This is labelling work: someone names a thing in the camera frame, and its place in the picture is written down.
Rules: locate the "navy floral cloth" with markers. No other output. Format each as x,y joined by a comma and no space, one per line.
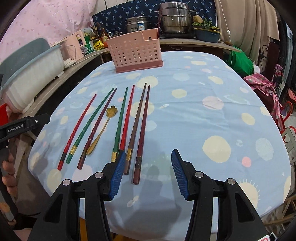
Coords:
114,19

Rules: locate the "pink patterned curtain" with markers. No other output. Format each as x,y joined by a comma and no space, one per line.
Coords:
51,20

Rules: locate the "dark maroon chopstick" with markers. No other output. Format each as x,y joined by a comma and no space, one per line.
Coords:
138,162

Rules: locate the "pink perforated utensil basket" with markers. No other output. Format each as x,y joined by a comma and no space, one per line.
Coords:
138,50

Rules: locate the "silver rice cooker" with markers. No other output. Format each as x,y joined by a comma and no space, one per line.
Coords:
137,23

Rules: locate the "stainless steel steamer pot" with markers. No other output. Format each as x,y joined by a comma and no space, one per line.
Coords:
175,17

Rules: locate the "pink floral cloth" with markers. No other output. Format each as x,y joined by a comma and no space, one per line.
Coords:
266,92

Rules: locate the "person's left hand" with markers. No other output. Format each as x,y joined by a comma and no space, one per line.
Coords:
10,182

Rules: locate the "blue planet pattern tablecloth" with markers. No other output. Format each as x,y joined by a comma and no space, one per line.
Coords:
197,105

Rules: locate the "blue basin with vegetables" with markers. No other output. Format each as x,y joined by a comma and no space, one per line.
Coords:
206,31

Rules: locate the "green bag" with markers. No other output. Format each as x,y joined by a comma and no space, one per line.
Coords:
239,62

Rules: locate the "gold flower spoon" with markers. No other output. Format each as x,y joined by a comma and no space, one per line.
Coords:
110,113

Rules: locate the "pink electric kettle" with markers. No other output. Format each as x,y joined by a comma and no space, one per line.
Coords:
71,45

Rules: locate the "white dish drainer box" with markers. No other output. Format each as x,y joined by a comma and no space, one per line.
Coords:
27,71

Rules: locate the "beige curtain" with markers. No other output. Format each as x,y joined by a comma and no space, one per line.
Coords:
248,25

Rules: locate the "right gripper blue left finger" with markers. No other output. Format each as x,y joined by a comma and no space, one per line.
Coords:
117,174

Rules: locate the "brown chopstick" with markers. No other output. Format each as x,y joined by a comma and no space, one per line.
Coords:
133,134

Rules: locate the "dark red chopstick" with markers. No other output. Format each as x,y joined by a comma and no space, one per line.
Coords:
159,23

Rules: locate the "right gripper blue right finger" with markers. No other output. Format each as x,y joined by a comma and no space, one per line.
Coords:
180,174

